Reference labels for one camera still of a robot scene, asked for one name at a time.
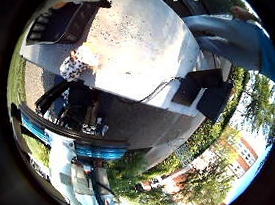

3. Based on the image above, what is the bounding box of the orange plush toy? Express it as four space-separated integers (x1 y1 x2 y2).
53 0 70 11

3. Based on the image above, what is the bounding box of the black slatted plastic basket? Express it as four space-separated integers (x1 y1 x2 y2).
20 0 116 51

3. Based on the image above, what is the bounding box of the white black-spotted plush toy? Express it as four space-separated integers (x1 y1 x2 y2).
55 41 103 84

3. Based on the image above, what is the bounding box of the black flat box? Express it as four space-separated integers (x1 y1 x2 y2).
194 82 240 125
168 67 226 110

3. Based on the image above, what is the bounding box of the blue-sleeved right arm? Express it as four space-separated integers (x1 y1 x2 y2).
182 0 275 98

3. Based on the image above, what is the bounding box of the red brick building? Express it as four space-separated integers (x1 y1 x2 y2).
215 131 262 176

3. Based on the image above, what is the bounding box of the thin black table cable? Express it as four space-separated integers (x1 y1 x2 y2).
121 76 185 106

